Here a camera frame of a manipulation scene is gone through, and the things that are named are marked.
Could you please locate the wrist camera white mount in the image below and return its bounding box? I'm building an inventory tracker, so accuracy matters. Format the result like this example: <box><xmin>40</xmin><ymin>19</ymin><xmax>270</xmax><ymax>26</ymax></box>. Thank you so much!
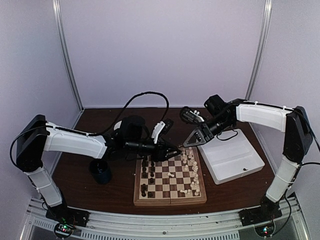
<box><xmin>179</xmin><ymin>106</ymin><xmax>205</xmax><ymax>125</ymax></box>
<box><xmin>151</xmin><ymin>118</ymin><xmax>174</xmax><ymax>144</ymax></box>

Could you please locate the fallen white pawn near edge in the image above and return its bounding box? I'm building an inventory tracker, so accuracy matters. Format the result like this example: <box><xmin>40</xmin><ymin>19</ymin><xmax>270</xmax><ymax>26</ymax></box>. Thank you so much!
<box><xmin>180</xmin><ymin>189</ymin><xmax>188</xmax><ymax>195</ymax></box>

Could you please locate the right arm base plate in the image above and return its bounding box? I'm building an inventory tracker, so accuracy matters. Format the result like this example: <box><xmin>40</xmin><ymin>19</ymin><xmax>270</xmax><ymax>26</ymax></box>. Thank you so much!
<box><xmin>238</xmin><ymin>206</ymin><xmax>283</xmax><ymax>226</ymax></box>

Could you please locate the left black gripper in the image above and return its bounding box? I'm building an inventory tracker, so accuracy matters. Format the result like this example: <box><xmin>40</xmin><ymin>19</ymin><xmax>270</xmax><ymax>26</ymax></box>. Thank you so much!
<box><xmin>125</xmin><ymin>136</ymin><xmax>182</xmax><ymax>163</ymax></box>

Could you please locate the dark blue mug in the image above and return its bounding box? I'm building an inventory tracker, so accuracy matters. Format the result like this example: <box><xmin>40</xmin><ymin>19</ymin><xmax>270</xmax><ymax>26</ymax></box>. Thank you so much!
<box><xmin>88</xmin><ymin>159</ymin><xmax>112</xmax><ymax>185</ymax></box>

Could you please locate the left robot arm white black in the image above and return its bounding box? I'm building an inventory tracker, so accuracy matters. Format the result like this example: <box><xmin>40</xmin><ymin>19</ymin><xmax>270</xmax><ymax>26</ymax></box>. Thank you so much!
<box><xmin>9</xmin><ymin>114</ymin><xmax>181</xmax><ymax>222</ymax></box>

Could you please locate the aluminium frame post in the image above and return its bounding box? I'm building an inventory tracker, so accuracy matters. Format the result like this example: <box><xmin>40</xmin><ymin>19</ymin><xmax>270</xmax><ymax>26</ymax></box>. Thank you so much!
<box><xmin>245</xmin><ymin>0</ymin><xmax>273</xmax><ymax>100</ymax></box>
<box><xmin>52</xmin><ymin>0</ymin><xmax>84</xmax><ymax>112</ymax></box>

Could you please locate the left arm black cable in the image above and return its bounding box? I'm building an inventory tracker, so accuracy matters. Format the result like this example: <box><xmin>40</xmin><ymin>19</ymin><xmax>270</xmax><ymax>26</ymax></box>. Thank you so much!
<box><xmin>9</xmin><ymin>91</ymin><xmax>170</xmax><ymax>171</ymax></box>

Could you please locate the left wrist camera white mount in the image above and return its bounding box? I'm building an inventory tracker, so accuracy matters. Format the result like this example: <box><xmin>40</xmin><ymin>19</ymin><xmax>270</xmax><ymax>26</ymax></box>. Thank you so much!
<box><xmin>151</xmin><ymin>118</ymin><xmax>174</xmax><ymax>144</ymax></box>

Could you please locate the wooden chess board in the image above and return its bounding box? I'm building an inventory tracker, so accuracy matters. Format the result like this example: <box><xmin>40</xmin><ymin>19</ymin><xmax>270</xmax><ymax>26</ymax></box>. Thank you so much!
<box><xmin>133</xmin><ymin>152</ymin><xmax>207</xmax><ymax>207</ymax></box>

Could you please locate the left aluminium frame post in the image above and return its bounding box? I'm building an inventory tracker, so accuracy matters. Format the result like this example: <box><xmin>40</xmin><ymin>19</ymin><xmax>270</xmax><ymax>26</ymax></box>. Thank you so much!
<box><xmin>52</xmin><ymin>0</ymin><xmax>84</xmax><ymax>112</ymax></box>

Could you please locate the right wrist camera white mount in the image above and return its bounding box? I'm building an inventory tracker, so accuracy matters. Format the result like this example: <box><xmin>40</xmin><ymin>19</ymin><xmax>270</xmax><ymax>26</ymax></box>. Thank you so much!
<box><xmin>179</xmin><ymin>106</ymin><xmax>205</xmax><ymax>125</ymax></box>

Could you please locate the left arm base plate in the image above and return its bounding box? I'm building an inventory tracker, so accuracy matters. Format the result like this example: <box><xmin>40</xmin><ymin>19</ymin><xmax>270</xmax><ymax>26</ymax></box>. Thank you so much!
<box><xmin>45</xmin><ymin>207</ymin><xmax>90</xmax><ymax>227</ymax></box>

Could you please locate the white plastic compartment tray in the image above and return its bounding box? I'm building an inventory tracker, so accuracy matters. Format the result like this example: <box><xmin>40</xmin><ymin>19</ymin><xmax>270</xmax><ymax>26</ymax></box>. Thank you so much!
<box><xmin>197</xmin><ymin>129</ymin><xmax>265</xmax><ymax>185</ymax></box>

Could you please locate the row of white chess pieces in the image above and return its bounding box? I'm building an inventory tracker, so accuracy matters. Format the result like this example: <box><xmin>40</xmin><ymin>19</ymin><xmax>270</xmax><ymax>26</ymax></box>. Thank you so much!
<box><xmin>178</xmin><ymin>147</ymin><xmax>201</xmax><ymax>198</ymax></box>

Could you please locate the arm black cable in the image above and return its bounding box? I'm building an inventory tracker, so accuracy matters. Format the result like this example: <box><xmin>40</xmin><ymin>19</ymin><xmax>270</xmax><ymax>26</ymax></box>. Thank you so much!
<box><xmin>216</xmin><ymin>128</ymin><xmax>238</xmax><ymax>141</ymax></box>
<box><xmin>9</xmin><ymin>91</ymin><xmax>170</xmax><ymax>171</ymax></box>

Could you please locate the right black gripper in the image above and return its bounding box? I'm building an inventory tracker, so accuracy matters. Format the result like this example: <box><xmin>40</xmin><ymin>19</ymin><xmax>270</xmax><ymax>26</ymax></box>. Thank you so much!
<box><xmin>183</xmin><ymin>115</ymin><xmax>234</xmax><ymax>148</ymax></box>

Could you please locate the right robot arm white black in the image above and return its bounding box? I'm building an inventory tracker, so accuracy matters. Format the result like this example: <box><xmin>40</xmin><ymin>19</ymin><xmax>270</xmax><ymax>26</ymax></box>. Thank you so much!
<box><xmin>179</xmin><ymin>94</ymin><xmax>316</xmax><ymax>221</ymax></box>

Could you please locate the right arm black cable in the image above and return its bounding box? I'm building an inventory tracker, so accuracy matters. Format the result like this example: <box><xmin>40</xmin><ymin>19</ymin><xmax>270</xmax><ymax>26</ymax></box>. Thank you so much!
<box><xmin>216</xmin><ymin>128</ymin><xmax>238</xmax><ymax>141</ymax></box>

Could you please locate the right aluminium frame post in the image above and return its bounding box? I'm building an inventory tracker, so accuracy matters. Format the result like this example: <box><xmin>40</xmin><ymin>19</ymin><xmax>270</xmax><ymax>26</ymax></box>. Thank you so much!
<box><xmin>245</xmin><ymin>0</ymin><xmax>273</xmax><ymax>100</ymax></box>

